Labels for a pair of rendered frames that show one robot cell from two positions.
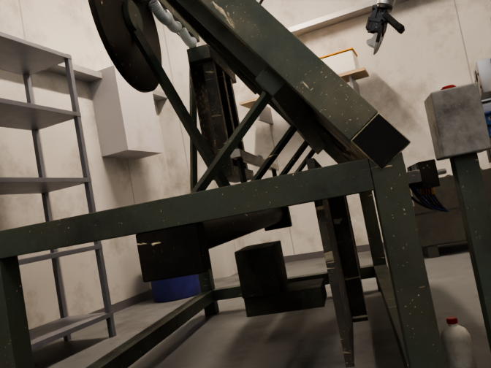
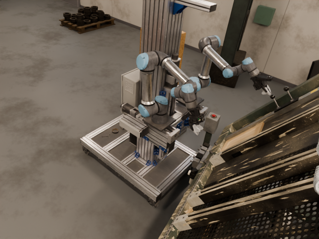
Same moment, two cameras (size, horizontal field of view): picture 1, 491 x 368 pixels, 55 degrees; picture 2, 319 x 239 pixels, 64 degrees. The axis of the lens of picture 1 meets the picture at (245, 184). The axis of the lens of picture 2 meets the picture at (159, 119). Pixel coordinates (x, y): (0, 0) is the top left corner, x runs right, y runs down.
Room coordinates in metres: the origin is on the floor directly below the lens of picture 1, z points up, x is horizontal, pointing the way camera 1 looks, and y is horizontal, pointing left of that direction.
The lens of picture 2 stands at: (3.48, -0.62, 2.45)
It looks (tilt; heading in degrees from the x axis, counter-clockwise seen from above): 38 degrees down; 194
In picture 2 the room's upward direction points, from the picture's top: 6 degrees clockwise
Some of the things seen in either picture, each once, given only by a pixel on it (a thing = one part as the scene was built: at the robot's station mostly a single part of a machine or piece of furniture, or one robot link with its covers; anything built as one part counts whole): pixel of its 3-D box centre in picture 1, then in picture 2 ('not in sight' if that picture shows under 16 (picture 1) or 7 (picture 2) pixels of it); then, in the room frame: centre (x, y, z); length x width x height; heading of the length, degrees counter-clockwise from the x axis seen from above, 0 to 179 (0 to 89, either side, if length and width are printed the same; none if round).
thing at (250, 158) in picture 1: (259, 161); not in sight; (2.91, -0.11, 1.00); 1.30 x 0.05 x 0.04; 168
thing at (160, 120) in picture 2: not in sight; (159, 114); (1.70, -1.06, 1.09); 0.15 x 0.15 x 0.10
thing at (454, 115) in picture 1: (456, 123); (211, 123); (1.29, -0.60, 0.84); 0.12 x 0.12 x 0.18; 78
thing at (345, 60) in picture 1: (337, 67); not in sight; (5.29, -1.28, 2.16); 0.44 x 0.37 x 0.25; 68
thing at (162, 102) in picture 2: not in sight; (160, 104); (1.71, -1.07, 1.20); 0.13 x 0.12 x 0.14; 145
